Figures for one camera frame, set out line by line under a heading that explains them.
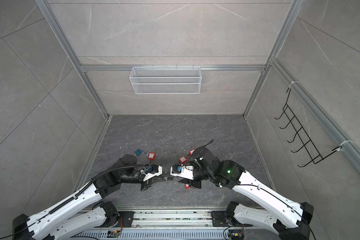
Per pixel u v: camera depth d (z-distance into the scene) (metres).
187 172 0.54
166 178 0.66
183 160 0.93
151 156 0.95
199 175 0.55
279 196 0.42
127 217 0.73
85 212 0.57
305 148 0.62
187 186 0.82
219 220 0.73
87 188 0.48
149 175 0.57
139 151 0.98
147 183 0.59
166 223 0.73
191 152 0.97
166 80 1.01
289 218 0.38
